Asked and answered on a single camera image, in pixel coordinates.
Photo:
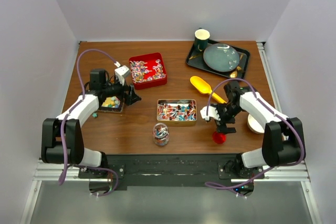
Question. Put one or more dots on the dark teal plate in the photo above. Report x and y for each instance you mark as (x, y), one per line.
(221, 57)

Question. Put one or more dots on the gold tin of lollipops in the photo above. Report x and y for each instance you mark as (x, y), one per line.
(177, 112)

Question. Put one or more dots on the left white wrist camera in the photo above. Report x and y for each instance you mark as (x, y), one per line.
(121, 71)

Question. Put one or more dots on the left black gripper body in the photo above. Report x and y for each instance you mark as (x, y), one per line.
(114, 89)

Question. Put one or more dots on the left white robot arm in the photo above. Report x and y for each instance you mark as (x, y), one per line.
(62, 141)

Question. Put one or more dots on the gold spoon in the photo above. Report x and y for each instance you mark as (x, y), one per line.
(239, 69)

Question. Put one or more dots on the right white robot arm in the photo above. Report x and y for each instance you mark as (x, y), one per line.
(283, 139)

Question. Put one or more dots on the yellow plastic scoop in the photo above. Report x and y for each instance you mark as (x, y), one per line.
(204, 88)

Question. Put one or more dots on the black serving tray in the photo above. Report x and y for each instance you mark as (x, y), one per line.
(199, 63)

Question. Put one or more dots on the red jar lid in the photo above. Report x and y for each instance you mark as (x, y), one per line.
(219, 138)

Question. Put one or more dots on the red tin swirl lollipops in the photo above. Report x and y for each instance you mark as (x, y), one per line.
(148, 71)

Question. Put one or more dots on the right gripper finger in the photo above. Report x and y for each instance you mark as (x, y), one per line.
(229, 130)
(220, 128)

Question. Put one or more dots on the tin of star candies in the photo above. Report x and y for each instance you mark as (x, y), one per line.
(112, 105)

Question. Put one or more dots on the clear plastic jar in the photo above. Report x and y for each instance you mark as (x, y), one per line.
(160, 134)

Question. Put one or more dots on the white bowl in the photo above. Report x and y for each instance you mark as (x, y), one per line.
(254, 126)

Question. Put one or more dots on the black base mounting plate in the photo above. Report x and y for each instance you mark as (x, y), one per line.
(168, 170)

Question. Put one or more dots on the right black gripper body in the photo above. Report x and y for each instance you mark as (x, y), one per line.
(227, 113)

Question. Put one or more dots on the dark green paper cup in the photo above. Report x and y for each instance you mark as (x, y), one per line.
(201, 37)

